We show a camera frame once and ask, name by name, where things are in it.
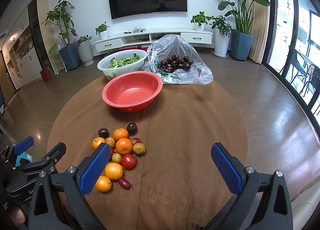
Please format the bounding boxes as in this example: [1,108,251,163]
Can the orange kumquat bottom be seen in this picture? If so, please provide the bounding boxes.
[94,176,112,193]

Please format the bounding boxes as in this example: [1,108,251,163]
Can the dark plum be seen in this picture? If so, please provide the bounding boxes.
[98,128,109,138]
[126,123,138,135]

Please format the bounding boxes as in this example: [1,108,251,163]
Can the brown longan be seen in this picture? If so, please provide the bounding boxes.
[132,143,146,155]
[105,137,116,149]
[111,153,122,164]

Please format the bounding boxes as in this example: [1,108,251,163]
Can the smooth orange kumquat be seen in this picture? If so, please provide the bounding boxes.
[105,162,123,180]

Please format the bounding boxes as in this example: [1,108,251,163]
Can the mandarin orange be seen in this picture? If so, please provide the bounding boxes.
[112,128,129,142]
[116,138,133,155]

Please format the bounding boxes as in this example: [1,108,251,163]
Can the small red jujube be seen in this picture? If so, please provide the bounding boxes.
[131,137,142,145]

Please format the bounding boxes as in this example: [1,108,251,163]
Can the mandarin orange top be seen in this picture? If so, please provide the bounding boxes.
[112,128,129,142]

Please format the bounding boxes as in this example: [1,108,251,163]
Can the person left hand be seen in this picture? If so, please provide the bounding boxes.
[9,206,26,226]

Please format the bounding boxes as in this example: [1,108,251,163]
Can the red bin on floor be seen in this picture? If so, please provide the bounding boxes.
[40,68,52,82]

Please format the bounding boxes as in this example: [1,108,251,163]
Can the white shelving cabinet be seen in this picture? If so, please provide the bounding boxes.
[2,8,42,89]

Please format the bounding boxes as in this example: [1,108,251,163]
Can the brown round tablecloth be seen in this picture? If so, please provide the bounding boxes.
[48,77,248,229]

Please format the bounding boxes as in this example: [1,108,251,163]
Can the red plastic colander bowl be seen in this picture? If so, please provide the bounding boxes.
[101,71,163,112]

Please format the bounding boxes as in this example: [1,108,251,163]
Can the tall plant blue pot left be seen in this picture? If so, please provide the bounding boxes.
[43,0,81,71]

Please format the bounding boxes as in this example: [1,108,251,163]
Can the plant in white ribbed pot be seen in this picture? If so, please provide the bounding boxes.
[76,35,94,67]

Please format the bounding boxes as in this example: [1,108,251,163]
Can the green leafy vegetables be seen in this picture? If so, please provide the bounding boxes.
[109,53,140,68]

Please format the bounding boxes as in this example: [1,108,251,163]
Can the white basin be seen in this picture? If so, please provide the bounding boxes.
[97,49,147,80]

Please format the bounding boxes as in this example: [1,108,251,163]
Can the balcony chair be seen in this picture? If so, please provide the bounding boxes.
[276,49,319,104]

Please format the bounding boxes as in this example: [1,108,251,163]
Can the small plant on cabinet left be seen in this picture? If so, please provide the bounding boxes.
[95,21,110,40]

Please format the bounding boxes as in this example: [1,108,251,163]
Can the small plant on cabinet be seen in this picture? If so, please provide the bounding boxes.
[190,11,212,31]
[95,21,110,40]

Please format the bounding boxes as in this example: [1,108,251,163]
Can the white tv cabinet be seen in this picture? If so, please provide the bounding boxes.
[94,28,213,52]

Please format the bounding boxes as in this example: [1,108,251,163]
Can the clear plastic bag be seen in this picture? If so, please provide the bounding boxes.
[143,35,214,85]

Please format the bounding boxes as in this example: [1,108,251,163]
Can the pile of dark cherries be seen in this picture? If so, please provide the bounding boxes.
[157,54,195,73]

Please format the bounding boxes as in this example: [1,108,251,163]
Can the large plant blue pot right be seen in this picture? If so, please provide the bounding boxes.
[203,0,272,62]

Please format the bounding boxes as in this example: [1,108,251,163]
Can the plant in tall white pot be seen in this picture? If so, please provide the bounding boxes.
[211,15,232,59]

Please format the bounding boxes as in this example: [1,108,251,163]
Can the beige curtain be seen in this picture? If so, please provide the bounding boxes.
[249,0,270,64]

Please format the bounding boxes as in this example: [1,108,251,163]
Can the small plant on cabinet right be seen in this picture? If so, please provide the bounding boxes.
[190,11,212,31]

